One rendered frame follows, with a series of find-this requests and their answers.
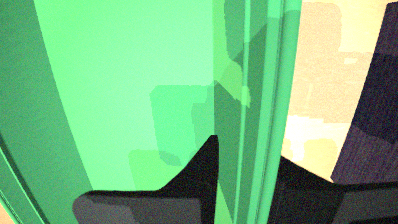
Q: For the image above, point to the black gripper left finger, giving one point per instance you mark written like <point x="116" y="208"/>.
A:
<point x="189" y="198"/>

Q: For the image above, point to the green plastic tray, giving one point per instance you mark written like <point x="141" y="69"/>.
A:
<point x="121" y="94"/>

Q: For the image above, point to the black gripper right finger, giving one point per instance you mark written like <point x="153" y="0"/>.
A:
<point x="302" y="197"/>

